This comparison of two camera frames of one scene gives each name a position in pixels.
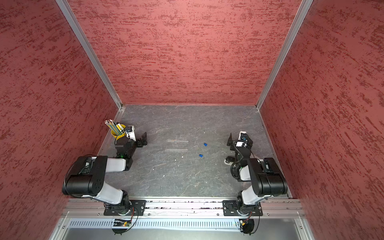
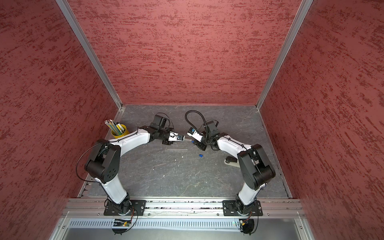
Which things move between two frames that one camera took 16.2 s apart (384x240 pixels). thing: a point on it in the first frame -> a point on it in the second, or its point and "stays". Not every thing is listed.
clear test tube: (171, 149) stays
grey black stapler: (229, 160) stays
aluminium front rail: (83, 207) stays
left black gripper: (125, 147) -> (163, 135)
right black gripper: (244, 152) -> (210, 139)
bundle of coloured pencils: (117, 127) stays
